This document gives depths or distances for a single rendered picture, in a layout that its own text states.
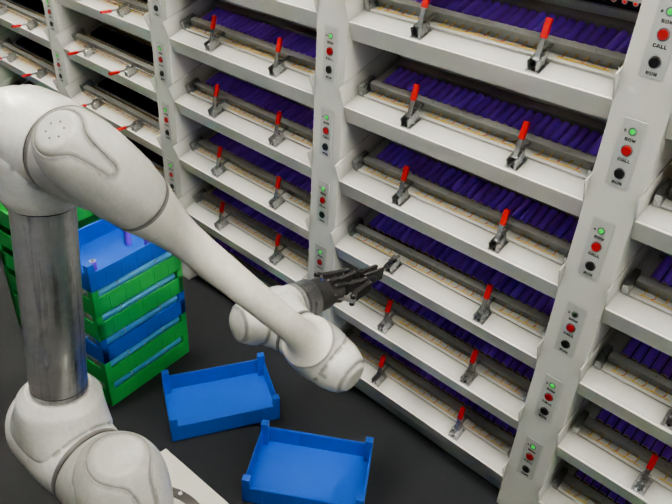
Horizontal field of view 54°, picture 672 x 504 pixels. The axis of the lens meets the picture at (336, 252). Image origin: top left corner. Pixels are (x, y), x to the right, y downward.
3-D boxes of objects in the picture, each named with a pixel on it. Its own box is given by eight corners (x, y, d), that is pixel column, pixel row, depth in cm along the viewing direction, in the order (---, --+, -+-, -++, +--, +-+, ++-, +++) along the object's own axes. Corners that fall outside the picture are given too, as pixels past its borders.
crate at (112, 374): (108, 386, 184) (104, 365, 180) (63, 355, 194) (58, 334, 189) (188, 332, 205) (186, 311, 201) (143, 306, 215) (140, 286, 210)
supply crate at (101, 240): (91, 293, 167) (87, 267, 163) (42, 264, 176) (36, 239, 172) (180, 244, 188) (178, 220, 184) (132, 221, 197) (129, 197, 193)
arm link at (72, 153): (187, 176, 97) (130, 147, 104) (110, 98, 82) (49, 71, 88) (133, 249, 94) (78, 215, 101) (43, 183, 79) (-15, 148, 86)
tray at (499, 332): (537, 370, 146) (538, 346, 139) (337, 256, 180) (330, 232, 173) (584, 309, 154) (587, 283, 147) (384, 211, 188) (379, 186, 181)
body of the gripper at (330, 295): (295, 303, 150) (323, 292, 157) (322, 320, 146) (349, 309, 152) (300, 274, 147) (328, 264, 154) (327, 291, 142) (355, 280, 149)
